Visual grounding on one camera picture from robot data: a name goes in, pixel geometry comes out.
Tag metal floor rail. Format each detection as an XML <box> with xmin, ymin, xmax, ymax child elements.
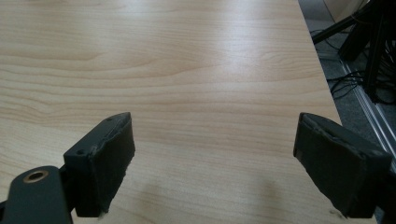
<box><xmin>340</xmin><ymin>60</ymin><xmax>396</xmax><ymax>162</ymax></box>

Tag black metal stand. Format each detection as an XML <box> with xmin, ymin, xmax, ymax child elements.
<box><xmin>311</xmin><ymin>0</ymin><xmax>396</xmax><ymax>104</ymax></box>

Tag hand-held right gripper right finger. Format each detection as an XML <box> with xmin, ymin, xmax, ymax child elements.
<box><xmin>292</xmin><ymin>112</ymin><xmax>394</xmax><ymax>219</ymax></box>

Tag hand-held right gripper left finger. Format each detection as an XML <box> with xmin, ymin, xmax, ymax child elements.
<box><xmin>63</xmin><ymin>111</ymin><xmax>136</xmax><ymax>218</ymax></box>

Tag black cables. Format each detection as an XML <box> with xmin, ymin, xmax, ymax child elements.
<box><xmin>326</xmin><ymin>70</ymin><xmax>396</xmax><ymax>105</ymax></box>

